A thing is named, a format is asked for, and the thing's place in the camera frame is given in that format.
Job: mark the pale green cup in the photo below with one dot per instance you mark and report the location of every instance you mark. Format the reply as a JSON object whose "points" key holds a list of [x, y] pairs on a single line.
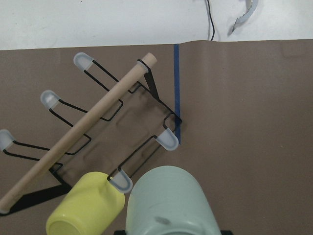
{"points": [[168, 200]]}

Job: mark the yellow cup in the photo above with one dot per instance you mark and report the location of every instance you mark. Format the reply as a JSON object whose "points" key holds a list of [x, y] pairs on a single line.
{"points": [[88, 209]]}

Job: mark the white curved plastic strip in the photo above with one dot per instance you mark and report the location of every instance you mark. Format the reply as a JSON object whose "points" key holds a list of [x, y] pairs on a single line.
{"points": [[243, 18]]}

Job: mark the black wire cup rack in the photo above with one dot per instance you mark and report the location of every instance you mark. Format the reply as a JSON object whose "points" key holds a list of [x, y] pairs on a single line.
{"points": [[63, 114]]}

